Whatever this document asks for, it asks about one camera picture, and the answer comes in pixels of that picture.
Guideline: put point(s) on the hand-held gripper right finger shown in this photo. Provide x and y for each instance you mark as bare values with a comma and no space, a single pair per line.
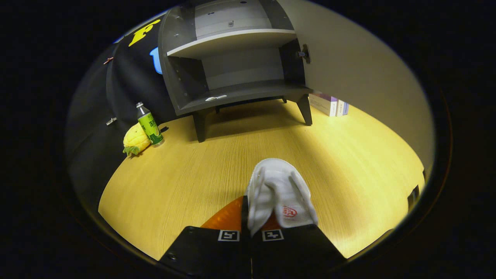
298,252

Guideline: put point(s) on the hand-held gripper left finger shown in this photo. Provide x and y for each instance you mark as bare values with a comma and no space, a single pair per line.
209,252

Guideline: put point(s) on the white shoe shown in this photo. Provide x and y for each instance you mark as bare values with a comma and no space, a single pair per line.
279,186

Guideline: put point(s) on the beige shoe cabinet door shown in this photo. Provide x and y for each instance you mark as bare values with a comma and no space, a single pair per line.
368,77

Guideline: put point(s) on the dark grey shoe cabinet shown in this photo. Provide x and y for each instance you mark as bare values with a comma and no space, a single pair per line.
240,66

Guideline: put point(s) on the dark grey chair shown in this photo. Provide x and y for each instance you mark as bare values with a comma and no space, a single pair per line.
413,197

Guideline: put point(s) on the yellow pineapple plush toy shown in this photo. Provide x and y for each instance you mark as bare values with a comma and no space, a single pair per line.
135,139

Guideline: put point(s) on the green drink bottle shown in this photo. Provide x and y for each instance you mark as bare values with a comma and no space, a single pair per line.
149,126

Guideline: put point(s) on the white and purple book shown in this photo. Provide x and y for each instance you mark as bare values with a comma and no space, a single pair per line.
321,105

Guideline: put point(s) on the beige book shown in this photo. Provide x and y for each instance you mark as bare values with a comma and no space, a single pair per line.
340,108

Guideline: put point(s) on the silver clip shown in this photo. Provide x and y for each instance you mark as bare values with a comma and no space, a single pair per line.
111,121

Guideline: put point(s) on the black backdrop cloth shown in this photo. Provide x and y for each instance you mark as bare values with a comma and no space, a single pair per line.
124,85

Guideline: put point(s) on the red clip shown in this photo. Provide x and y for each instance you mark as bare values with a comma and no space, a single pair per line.
108,60

